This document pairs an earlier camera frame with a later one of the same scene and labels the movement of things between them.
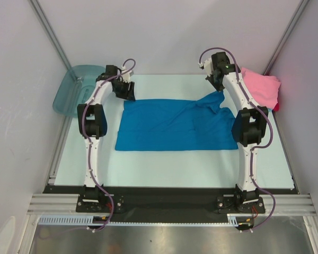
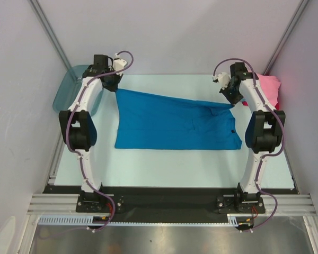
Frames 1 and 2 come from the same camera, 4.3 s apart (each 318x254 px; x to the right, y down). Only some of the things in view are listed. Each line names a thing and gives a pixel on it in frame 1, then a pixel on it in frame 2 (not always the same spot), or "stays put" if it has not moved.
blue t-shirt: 169,125 stays put
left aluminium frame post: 43,17 stays put
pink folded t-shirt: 264,89 stays put
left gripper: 127,94 → 114,88
